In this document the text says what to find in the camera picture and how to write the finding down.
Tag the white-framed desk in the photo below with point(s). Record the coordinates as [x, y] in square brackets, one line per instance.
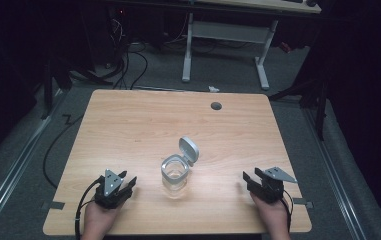
[226, 32]

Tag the grey tape strip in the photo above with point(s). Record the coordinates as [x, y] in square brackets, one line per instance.
[53, 205]
[303, 202]

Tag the metal floor rail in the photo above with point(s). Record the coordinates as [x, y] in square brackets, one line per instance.
[11, 170]
[339, 186]

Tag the clear jar with hinged lid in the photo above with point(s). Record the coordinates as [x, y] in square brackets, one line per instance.
[174, 178]

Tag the black metal stand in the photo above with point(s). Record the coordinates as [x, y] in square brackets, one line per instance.
[320, 110]
[48, 91]

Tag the small white scrap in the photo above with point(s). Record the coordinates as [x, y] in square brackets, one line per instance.
[213, 89]

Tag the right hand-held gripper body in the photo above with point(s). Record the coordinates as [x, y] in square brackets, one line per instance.
[270, 188]

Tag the person's left hand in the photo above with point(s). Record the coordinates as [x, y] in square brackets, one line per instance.
[97, 218]

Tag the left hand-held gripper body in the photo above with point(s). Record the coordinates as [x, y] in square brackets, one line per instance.
[110, 186]

